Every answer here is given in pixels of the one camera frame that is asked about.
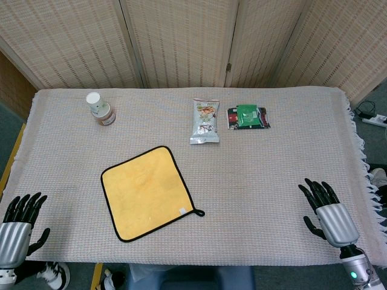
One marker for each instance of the silver snack bag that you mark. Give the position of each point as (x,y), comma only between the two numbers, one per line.
(205,121)

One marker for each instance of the amber jar with label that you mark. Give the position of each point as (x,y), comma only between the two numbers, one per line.
(106,119)

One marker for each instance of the long yellow floor tape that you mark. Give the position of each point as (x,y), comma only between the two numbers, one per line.
(12,163)

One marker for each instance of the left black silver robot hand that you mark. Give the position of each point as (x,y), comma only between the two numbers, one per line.
(15,241)

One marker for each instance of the white power strip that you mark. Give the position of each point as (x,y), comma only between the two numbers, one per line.
(375,121)

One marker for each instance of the yellow cloth with black trim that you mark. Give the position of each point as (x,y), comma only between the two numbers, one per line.
(145,193)

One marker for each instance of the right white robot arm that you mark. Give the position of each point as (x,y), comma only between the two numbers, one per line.
(356,269)

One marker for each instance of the beige woven tablecloth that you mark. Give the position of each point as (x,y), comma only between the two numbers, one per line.
(257,181)

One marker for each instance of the brass screen hinge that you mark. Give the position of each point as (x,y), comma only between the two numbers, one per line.
(228,67)

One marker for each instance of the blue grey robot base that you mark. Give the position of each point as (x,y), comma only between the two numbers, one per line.
(193,278)

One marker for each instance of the black white sneaker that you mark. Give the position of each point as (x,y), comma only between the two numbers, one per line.
(56,273)
(110,281)

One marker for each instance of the woven folding screen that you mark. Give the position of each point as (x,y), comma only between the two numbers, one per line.
(181,42)

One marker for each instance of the green packet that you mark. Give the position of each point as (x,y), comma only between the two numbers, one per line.
(248,114)

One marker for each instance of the dark red black packet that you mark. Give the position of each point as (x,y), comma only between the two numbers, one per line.
(232,119)

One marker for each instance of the short yellow floor tape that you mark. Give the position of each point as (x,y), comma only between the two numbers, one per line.
(96,276)

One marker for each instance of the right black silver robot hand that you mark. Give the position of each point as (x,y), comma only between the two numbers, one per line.
(335,223)

